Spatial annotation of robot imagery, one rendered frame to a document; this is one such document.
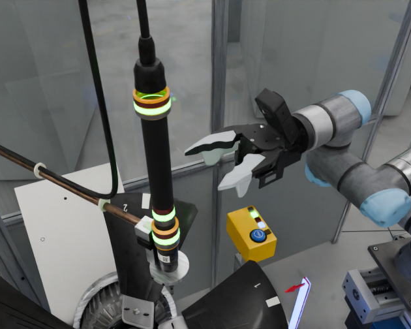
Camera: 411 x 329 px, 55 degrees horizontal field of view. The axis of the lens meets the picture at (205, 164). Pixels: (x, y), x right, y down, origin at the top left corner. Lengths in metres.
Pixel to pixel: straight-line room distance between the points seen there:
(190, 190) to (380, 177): 1.04
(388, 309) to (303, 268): 1.25
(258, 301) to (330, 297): 1.50
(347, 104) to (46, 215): 0.77
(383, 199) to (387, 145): 2.90
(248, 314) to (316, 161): 0.40
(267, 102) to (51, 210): 0.68
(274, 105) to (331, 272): 2.05
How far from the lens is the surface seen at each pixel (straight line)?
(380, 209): 0.74
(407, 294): 1.32
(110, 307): 1.02
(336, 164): 0.79
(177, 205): 0.85
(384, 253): 1.38
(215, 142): 0.64
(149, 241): 0.68
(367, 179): 0.76
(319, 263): 2.60
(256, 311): 1.00
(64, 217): 1.09
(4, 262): 1.49
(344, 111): 0.75
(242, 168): 0.59
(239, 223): 1.30
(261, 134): 0.65
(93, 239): 1.10
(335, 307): 2.46
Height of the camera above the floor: 2.06
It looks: 42 degrees down
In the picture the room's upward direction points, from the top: straight up
